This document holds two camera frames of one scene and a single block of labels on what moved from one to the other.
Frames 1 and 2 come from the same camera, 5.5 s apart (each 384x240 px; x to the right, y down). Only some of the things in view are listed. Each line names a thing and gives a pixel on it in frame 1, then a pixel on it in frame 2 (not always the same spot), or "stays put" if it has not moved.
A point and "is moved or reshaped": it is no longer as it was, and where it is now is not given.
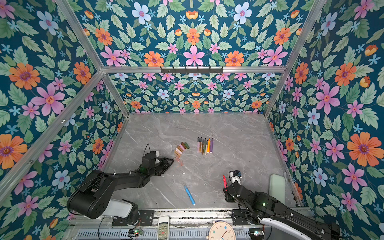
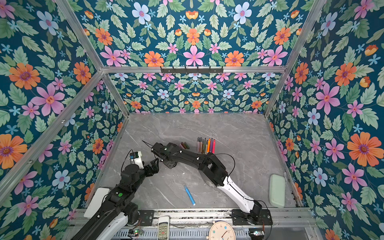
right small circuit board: x=256 y=233 stays put
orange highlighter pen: x=208 y=146 stays put
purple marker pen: x=211 y=146 stays put
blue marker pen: x=189 y=195 stays put
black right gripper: x=227 y=197 → x=169 y=166
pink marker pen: x=224 y=181 is moved or reshaped
